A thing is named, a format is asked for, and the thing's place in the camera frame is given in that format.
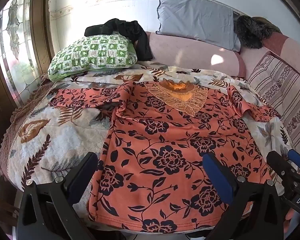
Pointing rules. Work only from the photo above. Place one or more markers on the leaf print fleece blanket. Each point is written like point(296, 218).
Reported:
point(52, 140)

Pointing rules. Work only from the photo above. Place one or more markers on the wooden window frame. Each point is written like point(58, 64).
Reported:
point(41, 25)

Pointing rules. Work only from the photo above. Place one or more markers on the stained glass window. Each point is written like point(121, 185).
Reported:
point(15, 42)

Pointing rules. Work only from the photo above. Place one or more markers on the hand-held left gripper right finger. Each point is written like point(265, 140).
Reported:
point(218, 177)

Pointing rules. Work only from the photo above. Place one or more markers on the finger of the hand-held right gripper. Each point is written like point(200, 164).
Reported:
point(298, 158)
point(277, 161)

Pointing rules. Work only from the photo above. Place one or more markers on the grey pillow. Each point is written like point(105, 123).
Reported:
point(195, 17)

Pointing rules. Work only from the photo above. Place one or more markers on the green checkered pillow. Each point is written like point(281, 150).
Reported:
point(92, 55)

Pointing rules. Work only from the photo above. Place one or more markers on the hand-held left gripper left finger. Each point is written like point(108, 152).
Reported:
point(83, 179)

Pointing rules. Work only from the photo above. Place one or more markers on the dusty pink quilt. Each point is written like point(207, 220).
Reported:
point(287, 47)

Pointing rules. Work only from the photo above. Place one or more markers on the black garment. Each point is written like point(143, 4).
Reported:
point(130, 31)

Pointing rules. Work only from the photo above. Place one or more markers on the orange floral shirt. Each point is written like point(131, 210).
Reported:
point(165, 142)

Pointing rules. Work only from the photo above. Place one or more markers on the striped floral cushion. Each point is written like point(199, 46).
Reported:
point(282, 90)

